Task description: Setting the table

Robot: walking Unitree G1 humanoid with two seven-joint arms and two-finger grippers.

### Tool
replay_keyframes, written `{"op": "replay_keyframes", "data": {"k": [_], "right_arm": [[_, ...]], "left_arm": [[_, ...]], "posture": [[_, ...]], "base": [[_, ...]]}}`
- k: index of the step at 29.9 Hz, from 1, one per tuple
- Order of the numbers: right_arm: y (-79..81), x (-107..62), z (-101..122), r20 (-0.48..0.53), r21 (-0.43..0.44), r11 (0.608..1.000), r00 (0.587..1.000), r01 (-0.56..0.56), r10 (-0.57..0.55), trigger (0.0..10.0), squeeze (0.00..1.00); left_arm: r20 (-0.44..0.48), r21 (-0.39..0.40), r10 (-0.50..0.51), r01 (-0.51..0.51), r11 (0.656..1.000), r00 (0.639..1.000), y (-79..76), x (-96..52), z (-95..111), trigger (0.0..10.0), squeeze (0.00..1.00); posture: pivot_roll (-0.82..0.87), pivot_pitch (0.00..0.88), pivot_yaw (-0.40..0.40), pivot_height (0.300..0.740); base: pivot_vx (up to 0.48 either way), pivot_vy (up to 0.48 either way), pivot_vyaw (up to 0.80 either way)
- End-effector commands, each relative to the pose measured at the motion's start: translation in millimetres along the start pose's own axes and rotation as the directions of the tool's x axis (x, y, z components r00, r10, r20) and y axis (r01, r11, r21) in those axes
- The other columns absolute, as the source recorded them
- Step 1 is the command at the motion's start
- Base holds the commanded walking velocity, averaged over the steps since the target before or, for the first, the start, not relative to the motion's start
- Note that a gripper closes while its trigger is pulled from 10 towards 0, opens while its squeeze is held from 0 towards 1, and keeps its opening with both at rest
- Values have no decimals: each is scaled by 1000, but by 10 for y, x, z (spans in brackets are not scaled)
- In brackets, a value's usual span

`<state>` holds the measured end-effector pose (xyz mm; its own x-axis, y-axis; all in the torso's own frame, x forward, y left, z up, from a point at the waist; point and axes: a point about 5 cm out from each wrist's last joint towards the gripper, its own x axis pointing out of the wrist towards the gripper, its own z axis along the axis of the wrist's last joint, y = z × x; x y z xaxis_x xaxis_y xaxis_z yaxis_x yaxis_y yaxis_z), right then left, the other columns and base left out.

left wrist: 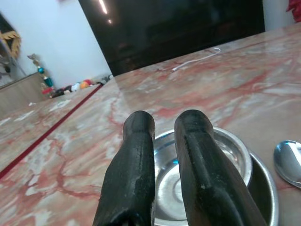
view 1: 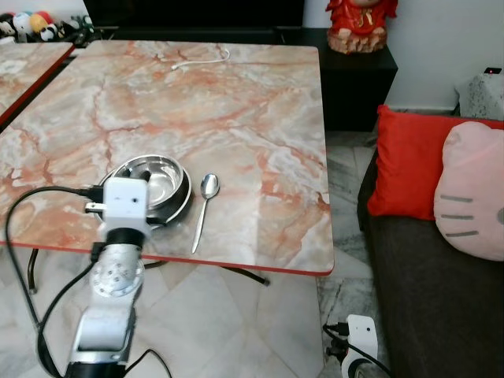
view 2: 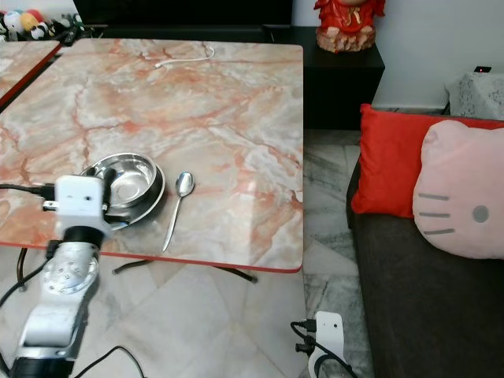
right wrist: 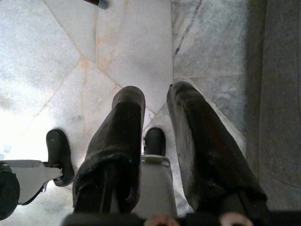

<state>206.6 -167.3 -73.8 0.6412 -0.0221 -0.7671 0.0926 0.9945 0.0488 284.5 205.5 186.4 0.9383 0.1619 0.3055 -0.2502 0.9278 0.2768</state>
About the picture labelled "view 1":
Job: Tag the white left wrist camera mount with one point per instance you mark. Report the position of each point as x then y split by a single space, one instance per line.
124 201

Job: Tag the black television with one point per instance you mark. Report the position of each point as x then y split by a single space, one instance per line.
197 12

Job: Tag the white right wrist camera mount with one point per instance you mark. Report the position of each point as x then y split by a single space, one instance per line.
362 335

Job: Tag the large pink marble table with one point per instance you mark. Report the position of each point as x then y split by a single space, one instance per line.
197 118

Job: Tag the stainless steel spoon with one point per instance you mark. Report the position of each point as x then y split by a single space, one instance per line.
209 187

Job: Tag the red figurine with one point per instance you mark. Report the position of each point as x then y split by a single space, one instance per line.
358 27

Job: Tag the pink cat face pillow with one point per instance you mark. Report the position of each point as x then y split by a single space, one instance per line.
472 189

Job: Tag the stainless steel bowl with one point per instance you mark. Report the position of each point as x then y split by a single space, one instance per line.
161 179

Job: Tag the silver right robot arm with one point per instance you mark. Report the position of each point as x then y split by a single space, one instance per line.
362 372

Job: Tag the small black device red light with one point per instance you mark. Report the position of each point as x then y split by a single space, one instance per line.
492 71

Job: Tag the red cushion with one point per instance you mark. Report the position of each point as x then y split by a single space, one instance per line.
405 161

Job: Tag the dark brown sofa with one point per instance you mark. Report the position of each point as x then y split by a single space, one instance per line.
433 307

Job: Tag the white plush toy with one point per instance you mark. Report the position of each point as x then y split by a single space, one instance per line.
21 24

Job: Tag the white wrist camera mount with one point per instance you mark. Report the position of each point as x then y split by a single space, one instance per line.
362 335
124 201

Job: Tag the red yellow plush toy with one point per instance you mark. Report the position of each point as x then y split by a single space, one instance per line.
43 21

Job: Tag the pink marble side table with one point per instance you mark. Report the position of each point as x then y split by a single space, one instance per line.
24 67

